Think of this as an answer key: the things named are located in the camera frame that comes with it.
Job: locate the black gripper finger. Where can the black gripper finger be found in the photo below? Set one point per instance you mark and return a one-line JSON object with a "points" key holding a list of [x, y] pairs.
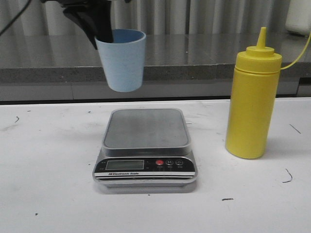
{"points": [[84, 18], [98, 20]]}

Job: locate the yellow squeeze bottle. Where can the yellow squeeze bottle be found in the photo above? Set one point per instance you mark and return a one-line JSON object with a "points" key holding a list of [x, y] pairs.
{"points": [[255, 81]]}

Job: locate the white rice cooker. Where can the white rice cooker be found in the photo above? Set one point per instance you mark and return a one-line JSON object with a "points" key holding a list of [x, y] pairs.
{"points": [[298, 18]]}

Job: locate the silver digital kitchen scale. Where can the silver digital kitchen scale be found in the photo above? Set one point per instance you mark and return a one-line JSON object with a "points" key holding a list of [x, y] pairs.
{"points": [[146, 151]]}

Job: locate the grey stone counter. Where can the grey stone counter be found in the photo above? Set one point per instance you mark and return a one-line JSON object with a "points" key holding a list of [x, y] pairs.
{"points": [[68, 68]]}

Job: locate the light blue plastic cup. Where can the light blue plastic cup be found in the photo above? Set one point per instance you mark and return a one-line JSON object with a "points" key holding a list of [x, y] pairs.
{"points": [[123, 59]]}

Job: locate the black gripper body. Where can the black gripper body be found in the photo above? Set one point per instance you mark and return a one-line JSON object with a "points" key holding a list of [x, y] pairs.
{"points": [[71, 3]]}

